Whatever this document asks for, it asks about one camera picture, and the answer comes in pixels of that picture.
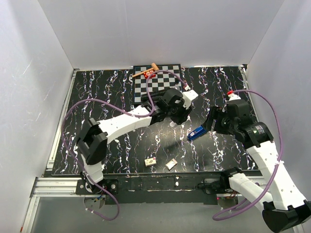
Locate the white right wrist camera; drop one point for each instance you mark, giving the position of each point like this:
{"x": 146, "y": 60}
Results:
{"x": 232, "y": 96}

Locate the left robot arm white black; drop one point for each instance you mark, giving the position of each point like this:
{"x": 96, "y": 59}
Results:
{"x": 95, "y": 135}

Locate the black white chessboard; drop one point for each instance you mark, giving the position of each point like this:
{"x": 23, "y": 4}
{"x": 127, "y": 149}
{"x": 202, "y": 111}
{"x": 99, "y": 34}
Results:
{"x": 160, "y": 81}

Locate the black microphone silver grille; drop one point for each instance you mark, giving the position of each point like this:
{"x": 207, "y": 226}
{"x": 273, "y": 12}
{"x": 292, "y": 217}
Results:
{"x": 154, "y": 95}

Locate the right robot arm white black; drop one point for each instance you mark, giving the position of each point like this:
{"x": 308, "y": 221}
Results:
{"x": 282, "y": 205}

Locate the white staple box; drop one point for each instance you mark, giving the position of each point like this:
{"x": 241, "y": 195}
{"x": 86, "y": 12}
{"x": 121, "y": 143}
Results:
{"x": 150, "y": 161}

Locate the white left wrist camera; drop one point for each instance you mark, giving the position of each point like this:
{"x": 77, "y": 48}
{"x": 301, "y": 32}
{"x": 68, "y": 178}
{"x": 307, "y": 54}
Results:
{"x": 189, "y": 97}

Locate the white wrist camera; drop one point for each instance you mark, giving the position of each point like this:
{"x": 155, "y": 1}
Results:
{"x": 232, "y": 96}
{"x": 189, "y": 97}

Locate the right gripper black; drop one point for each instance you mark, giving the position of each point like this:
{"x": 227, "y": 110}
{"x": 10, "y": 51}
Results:
{"x": 215, "y": 113}

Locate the wooden mallet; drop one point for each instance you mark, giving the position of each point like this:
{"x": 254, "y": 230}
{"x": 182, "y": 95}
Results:
{"x": 154, "y": 67}

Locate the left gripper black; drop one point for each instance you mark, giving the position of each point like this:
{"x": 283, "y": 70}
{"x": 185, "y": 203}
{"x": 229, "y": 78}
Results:
{"x": 185, "y": 113}

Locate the red dice block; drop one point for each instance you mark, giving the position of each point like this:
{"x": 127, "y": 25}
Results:
{"x": 148, "y": 73}

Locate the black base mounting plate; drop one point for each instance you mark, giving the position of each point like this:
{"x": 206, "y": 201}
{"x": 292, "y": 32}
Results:
{"x": 181, "y": 187}

